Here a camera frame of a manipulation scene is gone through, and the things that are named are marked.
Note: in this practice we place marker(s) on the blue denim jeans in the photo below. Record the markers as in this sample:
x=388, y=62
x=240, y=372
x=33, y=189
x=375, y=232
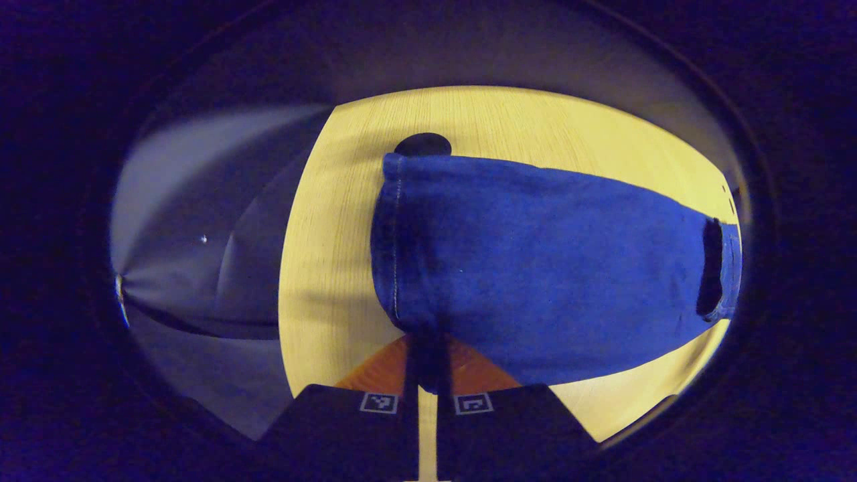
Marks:
x=535, y=268

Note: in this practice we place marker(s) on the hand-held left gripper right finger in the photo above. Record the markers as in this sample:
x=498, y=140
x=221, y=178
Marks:
x=495, y=428

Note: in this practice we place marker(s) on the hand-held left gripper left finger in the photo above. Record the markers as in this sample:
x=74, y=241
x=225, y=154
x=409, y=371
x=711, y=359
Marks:
x=348, y=428

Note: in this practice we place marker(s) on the black round table grommet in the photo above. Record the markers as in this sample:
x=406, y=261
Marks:
x=422, y=142

